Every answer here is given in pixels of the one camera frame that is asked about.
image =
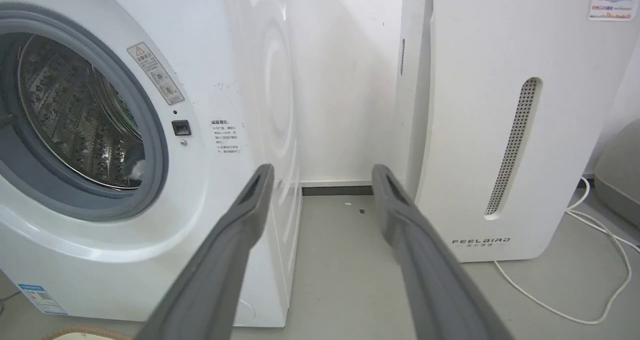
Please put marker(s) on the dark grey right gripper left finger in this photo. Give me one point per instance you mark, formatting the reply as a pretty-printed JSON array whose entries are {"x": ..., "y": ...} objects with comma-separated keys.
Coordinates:
[{"x": 220, "y": 275}]

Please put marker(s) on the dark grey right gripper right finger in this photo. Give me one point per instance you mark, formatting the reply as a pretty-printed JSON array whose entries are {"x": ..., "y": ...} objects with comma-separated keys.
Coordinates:
[{"x": 430, "y": 275}]

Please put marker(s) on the white front-load washing machine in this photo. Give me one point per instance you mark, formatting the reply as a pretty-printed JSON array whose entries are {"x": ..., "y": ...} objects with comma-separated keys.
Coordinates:
[{"x": 150, "y": 155}]

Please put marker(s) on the wicker basket rim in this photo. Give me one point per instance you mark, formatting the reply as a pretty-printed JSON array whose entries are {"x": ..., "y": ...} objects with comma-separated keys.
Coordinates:
[{"x": 85, "y": 334}]

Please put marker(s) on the white Feelbird air purifier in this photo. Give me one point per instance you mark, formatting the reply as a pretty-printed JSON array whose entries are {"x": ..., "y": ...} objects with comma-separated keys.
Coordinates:
[{"x": 500, "y": 115}]

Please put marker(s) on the grey rounded appliance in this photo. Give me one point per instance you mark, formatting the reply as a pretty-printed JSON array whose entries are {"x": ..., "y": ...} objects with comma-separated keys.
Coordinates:
[{"x": 620, "y": 175}]

